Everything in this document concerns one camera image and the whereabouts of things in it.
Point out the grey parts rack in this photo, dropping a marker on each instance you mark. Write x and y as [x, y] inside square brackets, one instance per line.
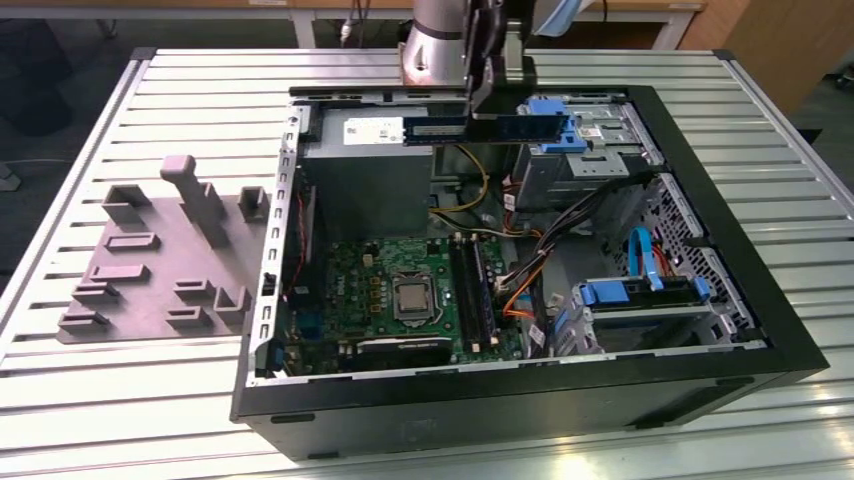
[166, 240]

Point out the blue card retention latch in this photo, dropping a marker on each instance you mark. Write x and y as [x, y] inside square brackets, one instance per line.
[274, 355]

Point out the brown wooden cabinet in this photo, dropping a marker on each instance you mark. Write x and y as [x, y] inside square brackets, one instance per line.
[767, 40]

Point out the grey metal drive cage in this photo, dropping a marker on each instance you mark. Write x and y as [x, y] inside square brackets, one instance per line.
[600, 165]

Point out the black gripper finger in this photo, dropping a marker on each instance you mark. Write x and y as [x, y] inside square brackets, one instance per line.
[483, 125]

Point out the hard disk in blue carrier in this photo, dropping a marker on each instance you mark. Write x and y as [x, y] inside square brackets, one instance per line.
[607, 294]

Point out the green motherboard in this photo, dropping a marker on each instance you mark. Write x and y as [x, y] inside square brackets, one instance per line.
[353, 260]

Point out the black open PC case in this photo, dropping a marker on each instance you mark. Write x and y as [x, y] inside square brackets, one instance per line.
[467, 415]

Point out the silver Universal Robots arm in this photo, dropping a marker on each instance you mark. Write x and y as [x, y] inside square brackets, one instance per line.
[433, 50]

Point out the grey chair foot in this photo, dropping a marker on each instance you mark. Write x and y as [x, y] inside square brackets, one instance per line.
[8, 180]

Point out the blue drive latch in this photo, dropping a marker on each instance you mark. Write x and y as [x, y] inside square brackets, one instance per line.
[543, 107]

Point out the black graphics card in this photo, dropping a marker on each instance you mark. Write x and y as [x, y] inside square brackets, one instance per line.
[400, 352]

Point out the CPU socket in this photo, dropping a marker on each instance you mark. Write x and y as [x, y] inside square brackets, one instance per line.
[395, 316]

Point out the grey metal disk bay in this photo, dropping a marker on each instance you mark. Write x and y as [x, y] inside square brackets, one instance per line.
[653, 311]

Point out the wooden desk white legs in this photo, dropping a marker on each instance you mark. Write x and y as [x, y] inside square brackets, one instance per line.
[640, 6]

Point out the black RAM slot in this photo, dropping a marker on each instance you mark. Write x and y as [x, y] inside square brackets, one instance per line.
[459, 285]

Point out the grey power supply unit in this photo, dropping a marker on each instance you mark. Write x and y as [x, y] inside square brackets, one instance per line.
[367, 185]

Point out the silver CPU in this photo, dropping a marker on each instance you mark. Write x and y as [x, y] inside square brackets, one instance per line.
[412, 299]

